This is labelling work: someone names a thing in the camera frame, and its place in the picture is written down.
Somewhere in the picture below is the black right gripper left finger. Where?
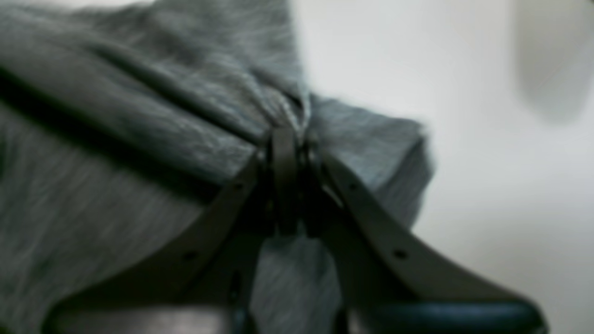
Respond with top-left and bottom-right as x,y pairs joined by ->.
44,128 -> 299,334

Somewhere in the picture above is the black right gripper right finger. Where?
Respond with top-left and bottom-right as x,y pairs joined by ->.
303,136 -> 548,334

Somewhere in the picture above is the grey t-shirt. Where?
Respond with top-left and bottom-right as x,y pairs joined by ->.
0,0 -> 432,334

